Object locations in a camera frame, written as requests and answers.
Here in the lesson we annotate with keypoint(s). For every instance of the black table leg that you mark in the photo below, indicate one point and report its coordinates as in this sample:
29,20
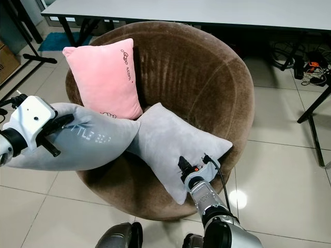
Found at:
70,28

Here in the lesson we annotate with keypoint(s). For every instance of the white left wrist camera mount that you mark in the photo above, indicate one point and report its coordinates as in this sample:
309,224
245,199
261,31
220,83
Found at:
33,116

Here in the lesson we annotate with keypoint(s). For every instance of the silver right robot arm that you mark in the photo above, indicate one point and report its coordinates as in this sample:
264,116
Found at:
222,222

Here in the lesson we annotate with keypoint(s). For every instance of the plain grey pillow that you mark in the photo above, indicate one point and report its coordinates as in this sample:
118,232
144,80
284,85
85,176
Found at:
168,144

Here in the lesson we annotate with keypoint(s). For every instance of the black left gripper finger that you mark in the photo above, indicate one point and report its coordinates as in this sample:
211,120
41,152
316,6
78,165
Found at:
51,148
61,122

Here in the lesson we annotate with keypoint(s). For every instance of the black metal frame stand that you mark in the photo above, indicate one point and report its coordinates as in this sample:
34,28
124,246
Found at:
26,36

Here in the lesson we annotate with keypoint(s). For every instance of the brown cardboard box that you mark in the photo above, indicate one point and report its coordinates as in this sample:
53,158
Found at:
9,62

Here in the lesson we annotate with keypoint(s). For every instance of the grey pillow with lettering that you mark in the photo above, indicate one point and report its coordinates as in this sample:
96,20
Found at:
98,142

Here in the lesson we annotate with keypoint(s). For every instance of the grey right robot leg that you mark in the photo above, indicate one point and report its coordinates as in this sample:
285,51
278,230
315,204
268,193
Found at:
192,242

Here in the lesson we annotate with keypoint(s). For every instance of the brown velvet tub sofa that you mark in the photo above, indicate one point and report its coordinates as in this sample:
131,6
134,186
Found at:
201,77

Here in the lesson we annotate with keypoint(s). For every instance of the blue floor mat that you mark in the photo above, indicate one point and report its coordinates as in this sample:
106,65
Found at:
62,41

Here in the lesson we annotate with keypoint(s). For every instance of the pink pillow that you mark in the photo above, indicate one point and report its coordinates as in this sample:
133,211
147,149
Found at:
103,77

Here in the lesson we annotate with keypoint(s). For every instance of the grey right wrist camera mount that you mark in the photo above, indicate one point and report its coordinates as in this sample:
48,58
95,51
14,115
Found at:
204,178

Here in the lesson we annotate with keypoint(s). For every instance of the white table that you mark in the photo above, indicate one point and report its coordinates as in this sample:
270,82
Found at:
186,10

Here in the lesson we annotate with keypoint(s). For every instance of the black stand foot bar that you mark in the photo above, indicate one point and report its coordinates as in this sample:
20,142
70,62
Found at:
315,124

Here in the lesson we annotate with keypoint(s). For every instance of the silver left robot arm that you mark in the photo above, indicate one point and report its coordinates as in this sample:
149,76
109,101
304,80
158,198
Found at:
10,147

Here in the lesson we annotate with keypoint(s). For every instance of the grey left robot leg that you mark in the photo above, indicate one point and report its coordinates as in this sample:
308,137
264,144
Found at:
120,235

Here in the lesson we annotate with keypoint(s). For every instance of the power strip with red light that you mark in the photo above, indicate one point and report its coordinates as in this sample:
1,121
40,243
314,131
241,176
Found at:
315,65

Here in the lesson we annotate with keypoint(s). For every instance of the grey robot leg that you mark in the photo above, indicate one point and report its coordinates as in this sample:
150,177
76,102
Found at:
120,235
192,242

